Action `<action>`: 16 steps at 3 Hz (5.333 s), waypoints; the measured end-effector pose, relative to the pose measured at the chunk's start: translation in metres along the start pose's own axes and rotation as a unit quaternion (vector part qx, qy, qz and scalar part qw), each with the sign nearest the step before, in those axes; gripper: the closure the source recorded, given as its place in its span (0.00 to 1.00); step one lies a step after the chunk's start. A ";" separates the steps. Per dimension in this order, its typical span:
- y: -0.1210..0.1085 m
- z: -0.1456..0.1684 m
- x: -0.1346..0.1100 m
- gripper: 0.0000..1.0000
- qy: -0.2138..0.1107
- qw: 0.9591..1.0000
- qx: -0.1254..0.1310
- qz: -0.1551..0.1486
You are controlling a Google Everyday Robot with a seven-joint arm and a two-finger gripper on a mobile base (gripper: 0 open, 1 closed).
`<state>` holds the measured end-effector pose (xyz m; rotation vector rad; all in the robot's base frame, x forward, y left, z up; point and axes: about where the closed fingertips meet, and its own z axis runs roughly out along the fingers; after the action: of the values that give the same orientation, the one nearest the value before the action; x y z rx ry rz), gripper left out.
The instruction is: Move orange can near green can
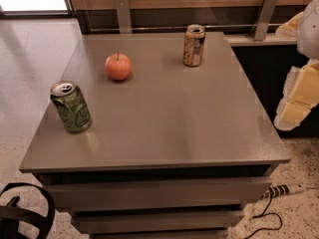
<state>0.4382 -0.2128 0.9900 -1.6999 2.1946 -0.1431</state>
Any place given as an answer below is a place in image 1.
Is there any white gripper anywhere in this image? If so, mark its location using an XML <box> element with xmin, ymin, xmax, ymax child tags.
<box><xmin>274</xmin><ymin>0</ymin><xmax>319</xmax><ymax>131</ymax></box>

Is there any orange soda can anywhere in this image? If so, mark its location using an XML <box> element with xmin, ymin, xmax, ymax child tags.
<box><xmin>182</xmin><ymin>24</ymin><xmax>205</xmax><ymax>67</ymax></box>

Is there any green soda can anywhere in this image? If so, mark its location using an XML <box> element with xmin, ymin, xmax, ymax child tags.
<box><xmin>50</xmin><ymin>81</ymin><xmax>91</xmax><ymax>133</ymax></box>

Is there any grey side counter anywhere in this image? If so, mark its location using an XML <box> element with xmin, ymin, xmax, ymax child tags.
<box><xmin>225</xmin><ymin>34</ymin><xmax>296</xmax><ymax>47</ymax></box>

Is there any white power strip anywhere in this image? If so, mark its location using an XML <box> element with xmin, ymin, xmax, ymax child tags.
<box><xmin>262</xmin><ymin>184</ymin><xmax>306</xmax><ymax>198</ymax></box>

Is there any grey drawer cabinet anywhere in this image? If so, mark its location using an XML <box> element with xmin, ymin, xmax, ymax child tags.
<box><xmin>21</xmin><ymin>33</ymin><xmax>289</xmax><ymax>239</ymax></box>

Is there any red apple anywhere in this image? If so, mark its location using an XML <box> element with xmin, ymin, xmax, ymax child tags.
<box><xmin>105</xmin><ymin>53</ymin><xmax>132</xmax><ymax>81</ymax></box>

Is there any right metal bracket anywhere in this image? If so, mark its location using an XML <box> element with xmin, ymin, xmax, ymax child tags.
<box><xmin>253</xmin><ymin>0</ymin><xmax>278</xmax><ymax>40</ymax></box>

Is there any metal bracket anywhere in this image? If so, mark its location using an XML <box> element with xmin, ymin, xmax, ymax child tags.
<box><xmin>253</xmin><ymin>0</ymin><xmax>278</xmax><ymax>40</ymax></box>
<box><xmin>116</xmin><ymin>0</ymin><xmax>132</xmax><ymax>34</ymax></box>

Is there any black cable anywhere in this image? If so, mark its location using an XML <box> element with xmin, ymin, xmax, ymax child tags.
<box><xmin>242</xmin><ymin>190</ymin><xmax>284</xmax><ymax>239</ymax></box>

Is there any left metal bracket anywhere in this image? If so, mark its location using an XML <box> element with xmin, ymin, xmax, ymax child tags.
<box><xmin>116</xmin><ymin>0</ymin><xmax>132</xmax><ymax>34</ymax></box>

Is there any metal rail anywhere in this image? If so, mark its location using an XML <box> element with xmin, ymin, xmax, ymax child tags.
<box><xmin>86</xmin><ymin>23</ymin><xmax>282</xmax><ymax>33</ymax></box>

